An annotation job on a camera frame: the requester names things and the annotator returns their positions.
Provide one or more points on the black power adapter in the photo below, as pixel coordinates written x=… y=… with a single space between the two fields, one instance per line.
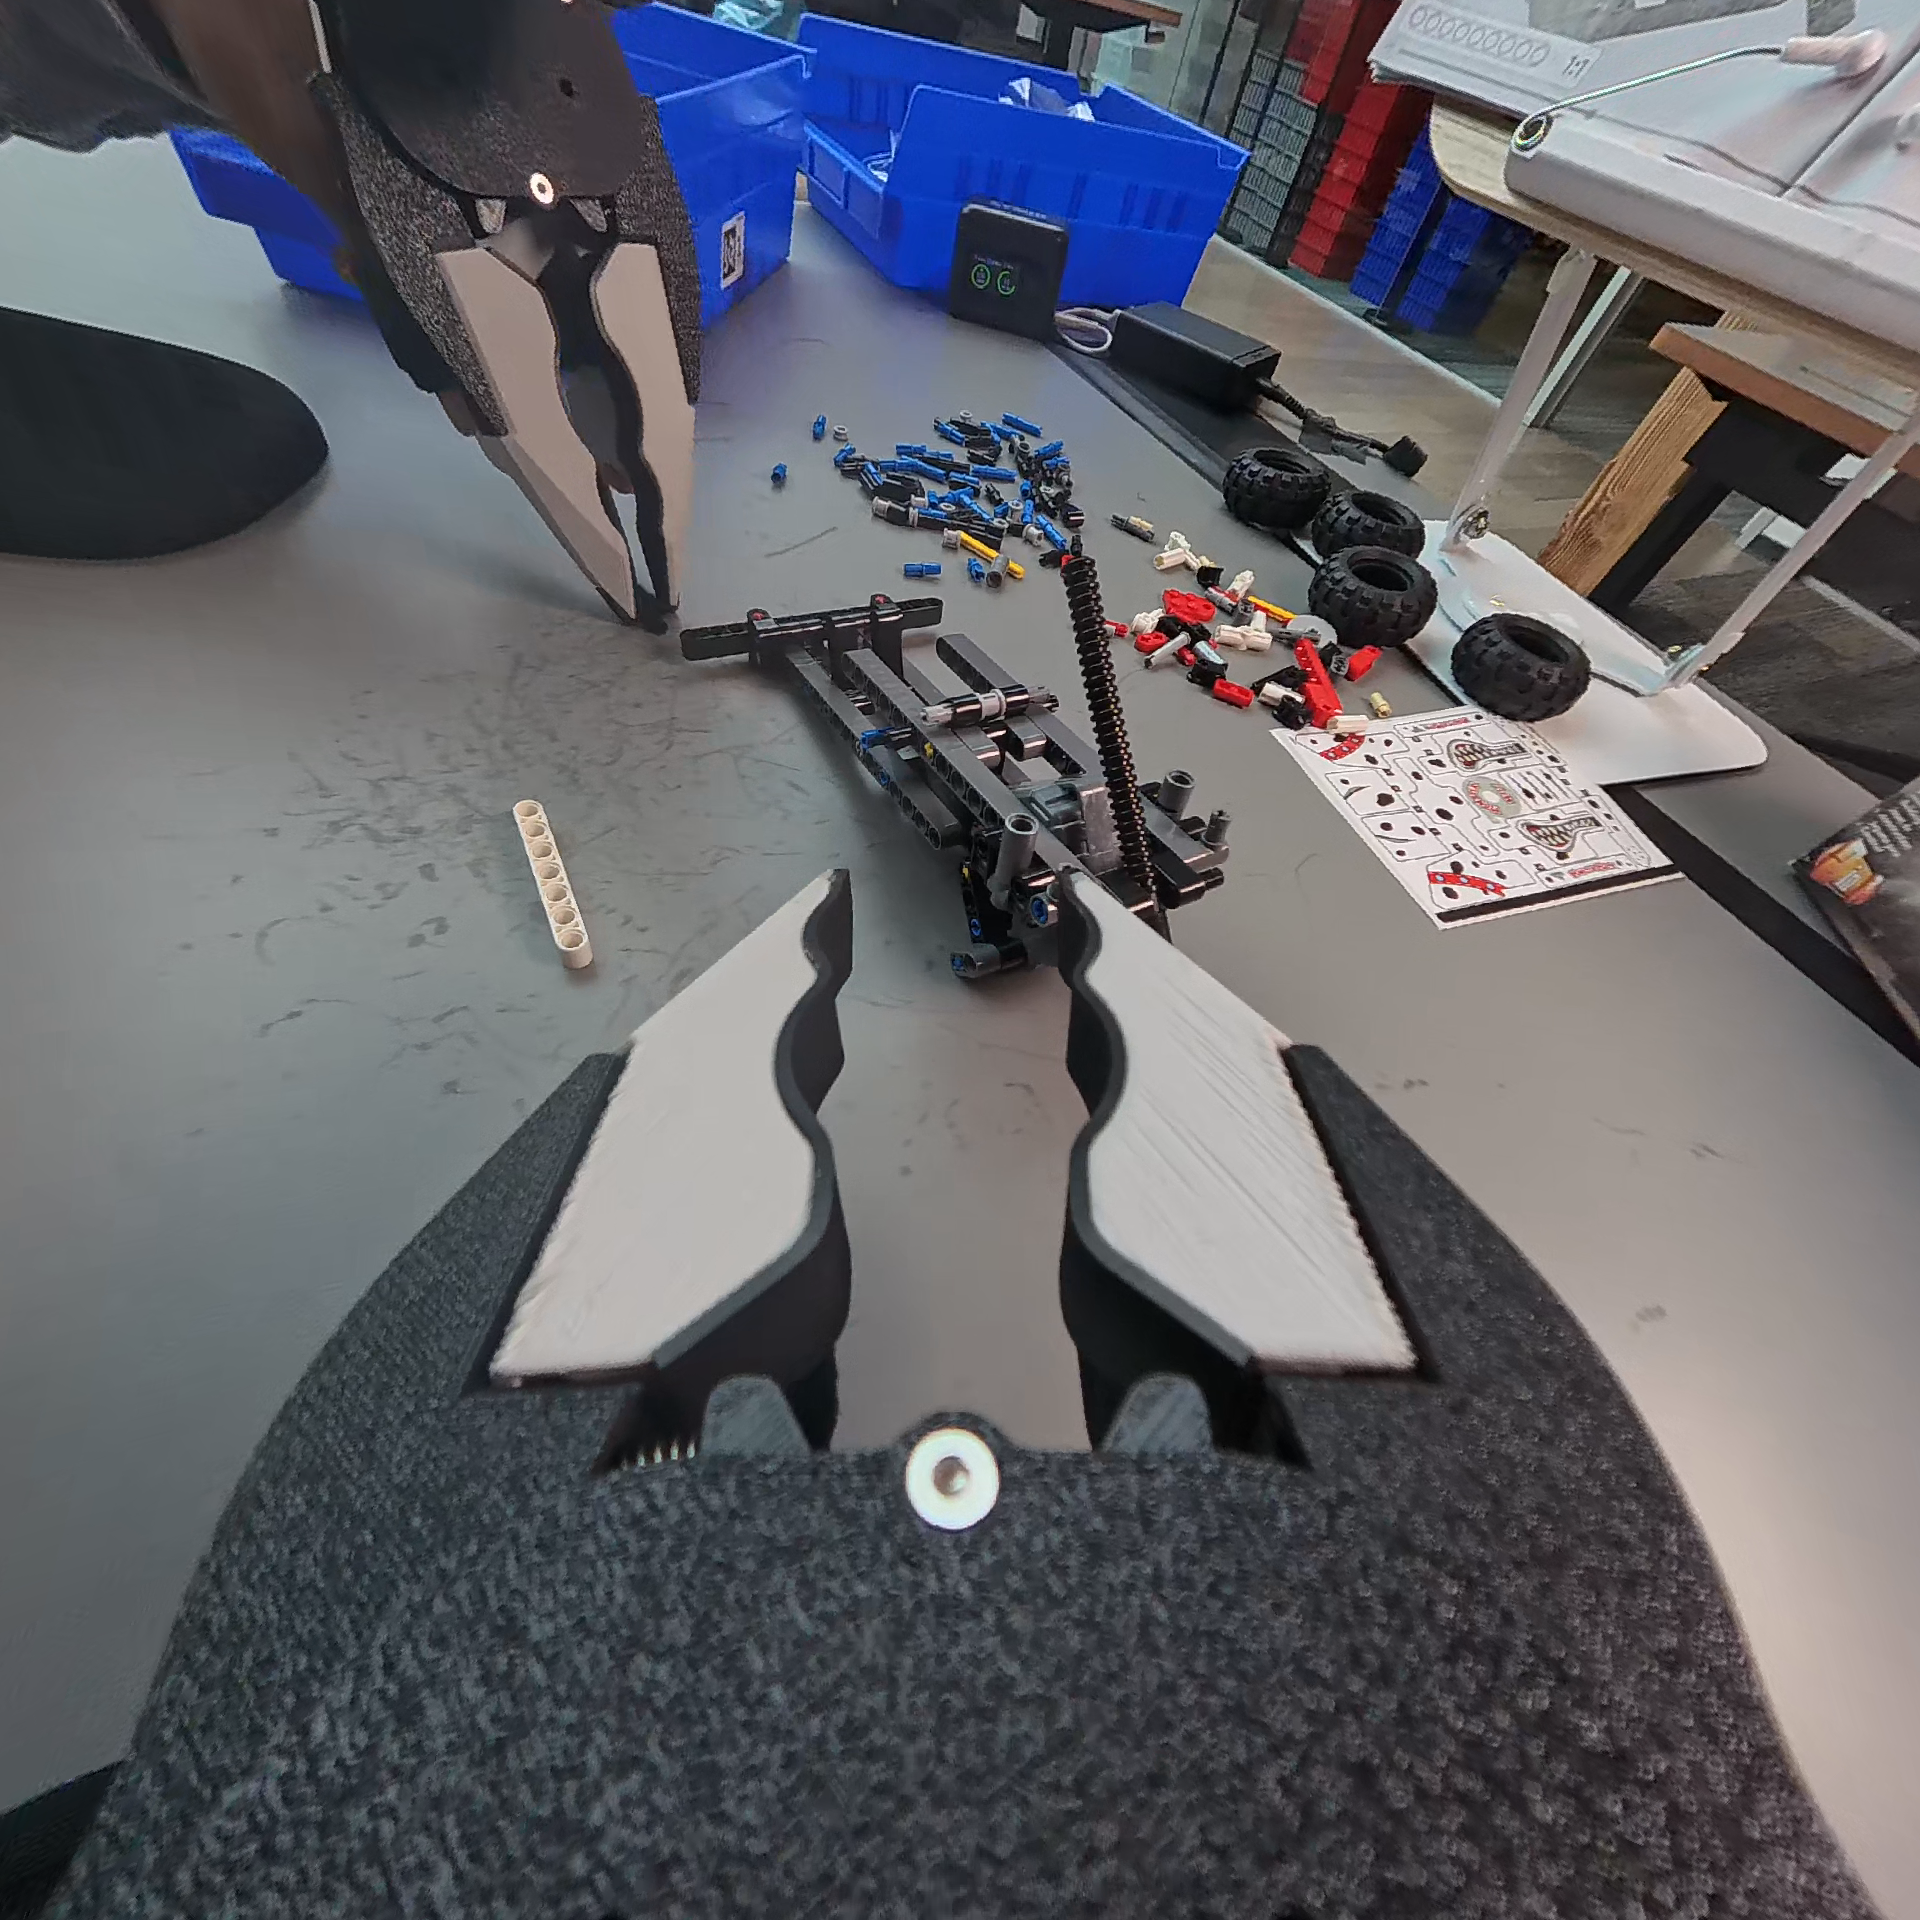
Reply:
x=1200 y=352

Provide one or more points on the pile of blue black pins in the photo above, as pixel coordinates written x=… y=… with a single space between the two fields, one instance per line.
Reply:
x=960 y=481

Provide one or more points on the small black display device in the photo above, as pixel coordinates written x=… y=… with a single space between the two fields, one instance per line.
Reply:
x=1009 y=262

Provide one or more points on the white book stand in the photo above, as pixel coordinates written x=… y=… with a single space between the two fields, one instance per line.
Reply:
x=1575 y=734

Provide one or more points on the blue plastic bin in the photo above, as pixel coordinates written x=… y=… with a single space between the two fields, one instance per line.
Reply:
x=255 y=211
x=1020 y=164
x=720 y=135

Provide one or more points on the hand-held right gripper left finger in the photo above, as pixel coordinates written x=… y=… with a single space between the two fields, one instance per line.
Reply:
x=674 y=1200

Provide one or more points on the building instruction booklet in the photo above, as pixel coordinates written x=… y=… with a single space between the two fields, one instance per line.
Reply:
x=1651 y=44

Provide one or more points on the black grey toy chassis assembly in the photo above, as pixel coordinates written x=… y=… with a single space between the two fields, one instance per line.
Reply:
x=960 y=720

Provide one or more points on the pile of red white pieces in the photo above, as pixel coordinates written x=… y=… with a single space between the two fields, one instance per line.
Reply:
x=1244 y=631

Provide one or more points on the wooden table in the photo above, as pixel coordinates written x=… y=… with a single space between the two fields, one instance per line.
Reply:
x=1694 y=421

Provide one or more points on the toy truck set box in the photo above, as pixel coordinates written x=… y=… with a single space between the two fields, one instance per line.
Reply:
x=1875 y=901

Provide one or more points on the white sticker sheet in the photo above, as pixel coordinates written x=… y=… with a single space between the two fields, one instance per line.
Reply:
x=1471 y=810

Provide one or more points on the grey desk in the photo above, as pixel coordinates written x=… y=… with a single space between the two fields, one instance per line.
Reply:
x=300 y=750

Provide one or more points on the person's left hand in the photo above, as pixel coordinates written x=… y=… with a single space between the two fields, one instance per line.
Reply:
x=271 y=120

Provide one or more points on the white short straight beam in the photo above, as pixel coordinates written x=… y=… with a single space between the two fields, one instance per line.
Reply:
x=553 y=885

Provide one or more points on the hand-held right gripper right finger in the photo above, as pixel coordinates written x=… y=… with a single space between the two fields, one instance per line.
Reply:
x=1230 y=1185

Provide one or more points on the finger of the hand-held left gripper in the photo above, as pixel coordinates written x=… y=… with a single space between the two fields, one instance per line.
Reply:
x=652 y=374
x=503 y=374

